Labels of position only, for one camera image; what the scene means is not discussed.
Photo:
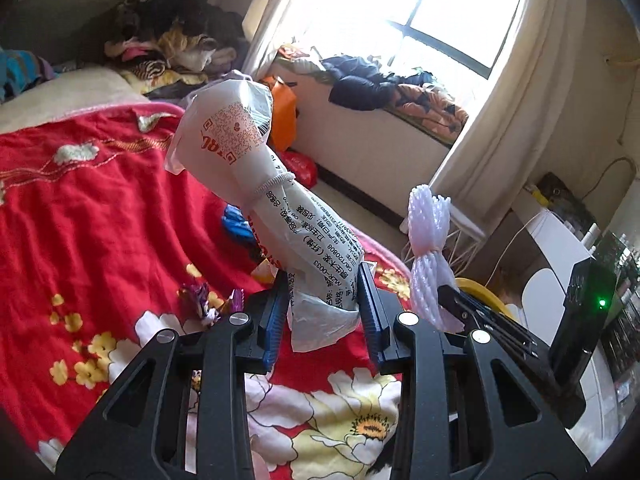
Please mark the black bag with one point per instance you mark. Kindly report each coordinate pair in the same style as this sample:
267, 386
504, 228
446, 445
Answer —
565, 197

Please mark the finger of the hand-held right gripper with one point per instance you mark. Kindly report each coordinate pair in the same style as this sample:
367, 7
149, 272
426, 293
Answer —
457, 305

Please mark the dark blue jacket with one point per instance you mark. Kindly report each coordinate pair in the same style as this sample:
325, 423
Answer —
360, 85

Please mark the white chair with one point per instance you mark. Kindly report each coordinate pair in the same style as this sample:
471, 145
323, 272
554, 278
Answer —
542, 290

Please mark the orange bag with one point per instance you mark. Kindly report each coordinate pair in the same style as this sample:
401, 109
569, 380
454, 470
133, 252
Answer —
282, 115

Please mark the white desk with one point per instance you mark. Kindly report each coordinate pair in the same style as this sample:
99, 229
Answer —
555, 240

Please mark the white printed plastic bag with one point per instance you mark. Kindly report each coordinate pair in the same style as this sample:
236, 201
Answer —
240, 130

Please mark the red floral blanket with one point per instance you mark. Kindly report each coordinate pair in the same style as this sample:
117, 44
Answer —
100, 210

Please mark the yellow bin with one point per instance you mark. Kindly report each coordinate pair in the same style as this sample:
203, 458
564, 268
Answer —
482, 290

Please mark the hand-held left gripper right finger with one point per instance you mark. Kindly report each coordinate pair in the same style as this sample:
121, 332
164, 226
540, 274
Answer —
372, 320

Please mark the narrow cream curtain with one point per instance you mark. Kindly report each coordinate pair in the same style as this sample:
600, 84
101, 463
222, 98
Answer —
272, 20

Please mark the white foam fruit net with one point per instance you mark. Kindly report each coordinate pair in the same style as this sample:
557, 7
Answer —
427, 220

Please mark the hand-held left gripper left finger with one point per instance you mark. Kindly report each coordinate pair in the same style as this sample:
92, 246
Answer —
277, 320

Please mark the blue wrapper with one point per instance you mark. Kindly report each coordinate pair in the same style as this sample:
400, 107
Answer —
237, 225

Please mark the orange wrapper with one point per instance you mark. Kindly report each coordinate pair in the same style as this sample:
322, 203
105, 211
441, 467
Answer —
262, 272

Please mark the pile of clothes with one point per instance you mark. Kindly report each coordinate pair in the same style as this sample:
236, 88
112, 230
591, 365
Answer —
165, 20

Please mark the window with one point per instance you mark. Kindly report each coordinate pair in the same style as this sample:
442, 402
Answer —
440, 5

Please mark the beige blanket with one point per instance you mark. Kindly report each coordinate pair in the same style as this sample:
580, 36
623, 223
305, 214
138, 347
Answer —
60, 95

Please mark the red plastic bag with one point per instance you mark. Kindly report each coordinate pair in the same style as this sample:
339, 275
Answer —
302, 170

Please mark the teal patterned cloth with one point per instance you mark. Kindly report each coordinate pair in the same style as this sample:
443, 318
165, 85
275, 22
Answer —
20, 67

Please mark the purple wrapper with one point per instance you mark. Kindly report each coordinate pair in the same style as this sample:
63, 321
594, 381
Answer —
197, 302

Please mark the dark green headboard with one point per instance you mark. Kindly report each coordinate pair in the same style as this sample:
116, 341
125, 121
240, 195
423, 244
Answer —
45, 25

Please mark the orange printed quilt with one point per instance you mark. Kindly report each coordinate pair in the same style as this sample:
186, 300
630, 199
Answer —
435, 107

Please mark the large cream curtain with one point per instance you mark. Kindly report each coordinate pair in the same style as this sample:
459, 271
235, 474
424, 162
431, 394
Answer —
525, 85

